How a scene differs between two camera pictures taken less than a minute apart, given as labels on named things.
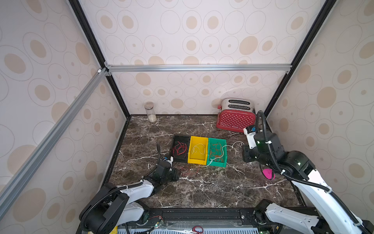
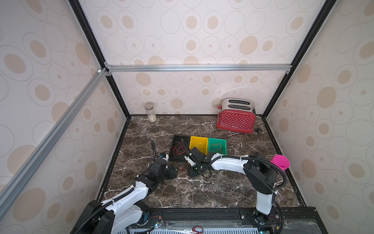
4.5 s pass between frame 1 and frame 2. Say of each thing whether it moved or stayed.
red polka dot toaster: stayed
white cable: stayed
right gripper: moved
